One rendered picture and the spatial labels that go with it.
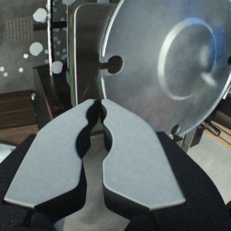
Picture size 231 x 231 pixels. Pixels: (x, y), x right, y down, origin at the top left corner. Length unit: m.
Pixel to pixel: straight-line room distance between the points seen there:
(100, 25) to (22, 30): 0.63
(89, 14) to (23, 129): 0.60
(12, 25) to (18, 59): 0.24
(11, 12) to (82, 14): 0.79
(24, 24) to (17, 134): 0.43
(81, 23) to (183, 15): 0.14
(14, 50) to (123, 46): 0.81
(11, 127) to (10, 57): 0.39
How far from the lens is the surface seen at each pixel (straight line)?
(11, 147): 0.77
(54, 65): 0.34
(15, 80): 1.02
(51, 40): 0.80
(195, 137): 0.48
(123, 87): 0.23
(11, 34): 0.81
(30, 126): 0.73
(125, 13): 0.21
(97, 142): 0.46
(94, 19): 0.20
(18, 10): 0.97
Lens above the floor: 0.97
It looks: 48 degrees down
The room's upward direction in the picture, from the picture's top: 137 degrees clockwise
